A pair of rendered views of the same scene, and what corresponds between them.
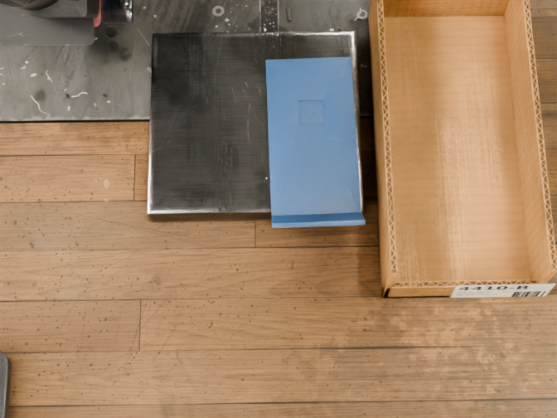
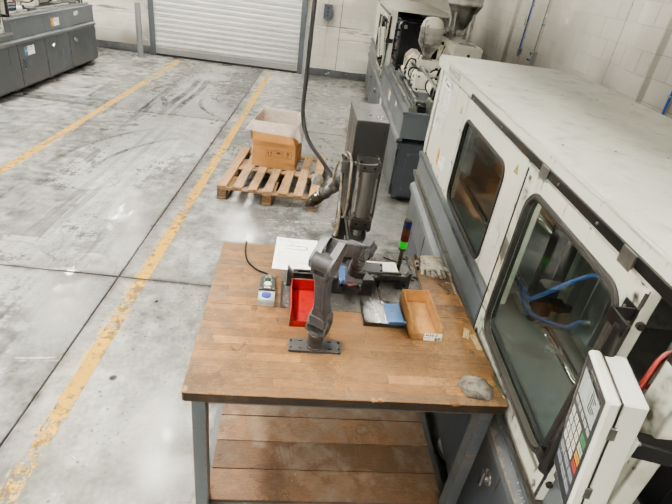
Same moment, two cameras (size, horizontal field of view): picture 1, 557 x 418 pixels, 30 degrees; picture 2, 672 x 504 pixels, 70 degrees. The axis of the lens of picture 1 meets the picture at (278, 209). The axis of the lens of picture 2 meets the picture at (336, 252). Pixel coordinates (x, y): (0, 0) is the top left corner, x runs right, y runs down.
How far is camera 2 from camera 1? 1.41 m
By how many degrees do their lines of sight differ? 40
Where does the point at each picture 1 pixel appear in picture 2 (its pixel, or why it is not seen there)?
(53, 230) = (344, 325)
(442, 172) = (418, 322)
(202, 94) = (371, 307)
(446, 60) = (415, 308)
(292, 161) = (390, 316)
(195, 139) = (371, 313)
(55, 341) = (348, 340)
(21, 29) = (350, 279)
